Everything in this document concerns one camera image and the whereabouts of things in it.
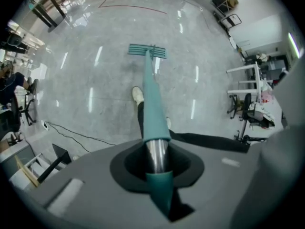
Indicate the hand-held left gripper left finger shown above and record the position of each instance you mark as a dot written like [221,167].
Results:
[95,187]

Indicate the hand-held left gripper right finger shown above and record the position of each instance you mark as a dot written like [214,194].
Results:
[214,187]

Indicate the teal mop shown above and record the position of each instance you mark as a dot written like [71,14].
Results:
[152,104]

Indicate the black desk foot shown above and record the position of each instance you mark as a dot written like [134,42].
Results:
[60,154]

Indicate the white metal shelf rack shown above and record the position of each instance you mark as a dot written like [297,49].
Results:
[35,166]

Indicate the person's white shirt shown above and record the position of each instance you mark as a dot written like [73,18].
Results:
[281,175]

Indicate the person's right white shoe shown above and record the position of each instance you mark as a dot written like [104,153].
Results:
[168,123]

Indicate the person's white shoe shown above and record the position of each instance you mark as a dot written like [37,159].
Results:
[137,94]
[168,123]

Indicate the person's left leg black trousers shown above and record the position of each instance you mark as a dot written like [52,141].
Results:
[140,118]

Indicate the white printed bag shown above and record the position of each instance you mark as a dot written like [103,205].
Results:
[264,113]

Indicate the black office chair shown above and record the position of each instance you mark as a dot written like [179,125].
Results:
[247,104]
[14,113]
[14,80]

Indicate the person's left white shoe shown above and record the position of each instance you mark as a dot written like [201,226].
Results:
[137,94]

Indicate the pink clothes pile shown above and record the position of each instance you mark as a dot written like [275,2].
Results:
[267,96]

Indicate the white desk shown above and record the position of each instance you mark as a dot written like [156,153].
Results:
[255,68]

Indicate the wooden table with black base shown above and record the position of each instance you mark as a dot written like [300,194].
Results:
[45,17]

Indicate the black frame cart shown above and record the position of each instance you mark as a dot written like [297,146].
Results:
[220,1]

